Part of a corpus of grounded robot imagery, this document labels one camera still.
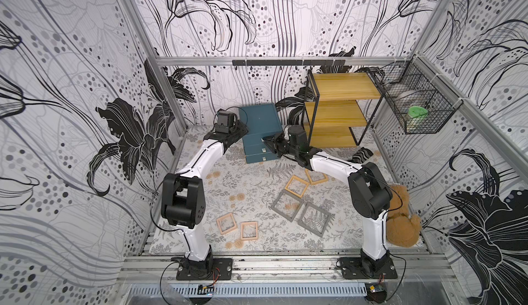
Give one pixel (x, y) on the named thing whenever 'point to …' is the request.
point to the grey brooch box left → (287, 205)
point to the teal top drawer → (256, 139)
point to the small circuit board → (209, 290)
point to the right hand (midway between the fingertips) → (264, 136)
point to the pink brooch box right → (249, 230)
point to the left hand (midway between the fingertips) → (246, 129)
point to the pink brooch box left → (226, 223)
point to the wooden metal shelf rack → (339, 107)
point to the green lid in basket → (416, 111)
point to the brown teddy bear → (403, 229)
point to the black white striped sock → (361, 155)
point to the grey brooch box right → (314, 219)
